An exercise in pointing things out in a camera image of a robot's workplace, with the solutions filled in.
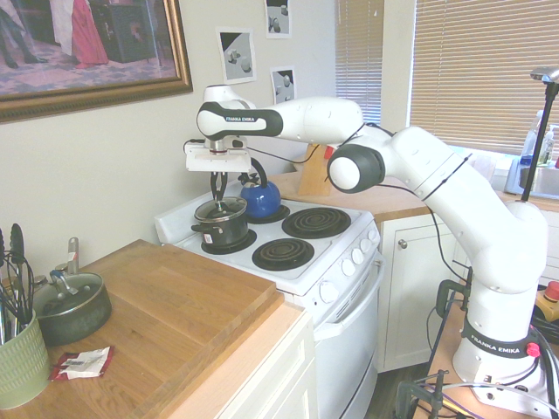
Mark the wooden knife block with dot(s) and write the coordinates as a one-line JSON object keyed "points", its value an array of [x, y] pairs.
{"points": [[312, 179]]}

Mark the narrow window blind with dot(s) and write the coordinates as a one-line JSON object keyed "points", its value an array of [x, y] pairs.
{"points": [[358, 48]]}

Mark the clear spray bottle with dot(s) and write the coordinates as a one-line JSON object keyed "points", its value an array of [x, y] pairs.
{"points": [[530, 139]]}

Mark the white electric stove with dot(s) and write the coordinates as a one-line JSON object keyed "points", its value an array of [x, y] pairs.
{"points": [[349, 349]]}

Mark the large wooden cutting board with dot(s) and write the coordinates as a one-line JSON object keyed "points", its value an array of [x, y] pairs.
{"points": [[174, 305]]}

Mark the large coil burner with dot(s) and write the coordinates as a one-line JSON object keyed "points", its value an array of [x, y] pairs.
{"points": [[316, 222]]}

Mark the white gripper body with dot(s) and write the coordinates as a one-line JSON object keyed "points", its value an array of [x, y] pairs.
{"points": [[218, 159]]}

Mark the gold framed painting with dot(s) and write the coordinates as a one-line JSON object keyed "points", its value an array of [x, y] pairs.
{"points": [[87, 43]]}

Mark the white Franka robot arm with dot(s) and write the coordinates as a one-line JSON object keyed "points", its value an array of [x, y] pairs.
{"points": [[493, 227]]}

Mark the white drawer cabinet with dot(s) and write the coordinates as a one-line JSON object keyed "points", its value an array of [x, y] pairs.
{"points": [[271, 384]]}

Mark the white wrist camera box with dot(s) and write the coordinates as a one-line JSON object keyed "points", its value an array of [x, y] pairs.
{"points": [[238, 142]]}

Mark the red white packet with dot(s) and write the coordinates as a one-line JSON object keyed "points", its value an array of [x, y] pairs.
{"points": [[83, 364]]}

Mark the glass pot lid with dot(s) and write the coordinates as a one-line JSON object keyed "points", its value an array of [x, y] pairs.
{"points": [[231, 209]]}

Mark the small coil burner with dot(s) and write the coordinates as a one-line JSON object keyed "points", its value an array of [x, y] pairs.
{"points": [[284, 254], [282, 214], [250, 242]]}

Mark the red emergency stop button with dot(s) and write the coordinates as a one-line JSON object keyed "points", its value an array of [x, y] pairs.
{"points": [[553, 292]]}

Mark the camera on black pole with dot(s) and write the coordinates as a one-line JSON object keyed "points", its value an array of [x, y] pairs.
{"points": [[540, 139]]}

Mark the black cooking pot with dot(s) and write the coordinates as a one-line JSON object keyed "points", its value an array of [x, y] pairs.
{"points": [[227, 235]]}

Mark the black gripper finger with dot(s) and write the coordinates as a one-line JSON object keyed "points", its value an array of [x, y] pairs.
{"points": [[214, 183], [222, 183]]}

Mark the wide window blind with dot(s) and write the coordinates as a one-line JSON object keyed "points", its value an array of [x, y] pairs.
{"points": [[480, 70]]}

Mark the grey shapes photo print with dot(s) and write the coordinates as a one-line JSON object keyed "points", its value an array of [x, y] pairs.
{"points": [[278, 19], [238, 57], [283, 85]]}

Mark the steel sink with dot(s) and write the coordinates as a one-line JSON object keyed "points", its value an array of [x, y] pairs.
{"points": [[541, 181]]}

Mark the silver cabinet knob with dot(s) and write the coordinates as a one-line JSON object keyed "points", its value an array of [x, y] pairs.
{"points": [[402, 243]]}

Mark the clear soap bottle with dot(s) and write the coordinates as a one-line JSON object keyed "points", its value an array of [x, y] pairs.
{"points": [[549, 146]]}

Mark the white stove knob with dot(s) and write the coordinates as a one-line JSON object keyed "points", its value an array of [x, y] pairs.
{"points": [[365, 245], [373, 235], [327, 291], [348, 267], [357, 256]]}

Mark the glass pan lid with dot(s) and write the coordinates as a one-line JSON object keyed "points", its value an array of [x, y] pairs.
{"points": [[85, 291]]}

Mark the white cabinet with knob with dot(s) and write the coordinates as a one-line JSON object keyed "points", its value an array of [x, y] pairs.
{"points": [[415, 305]]}

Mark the black table clamp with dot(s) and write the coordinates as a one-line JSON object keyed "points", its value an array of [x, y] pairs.
{"points": [[443, 292], [404, 393]]}

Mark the green ribbed utensil holder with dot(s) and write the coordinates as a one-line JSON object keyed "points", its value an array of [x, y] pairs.
{"points": [[22, 366]]}

